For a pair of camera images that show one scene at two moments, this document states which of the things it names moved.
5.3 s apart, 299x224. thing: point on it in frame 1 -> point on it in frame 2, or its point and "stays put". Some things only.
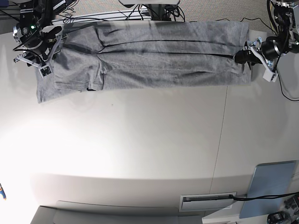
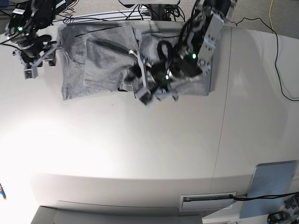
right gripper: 263,52 -> 154,78
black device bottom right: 279,217 stays put
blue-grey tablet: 269,179 stays put
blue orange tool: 2,192 stays put
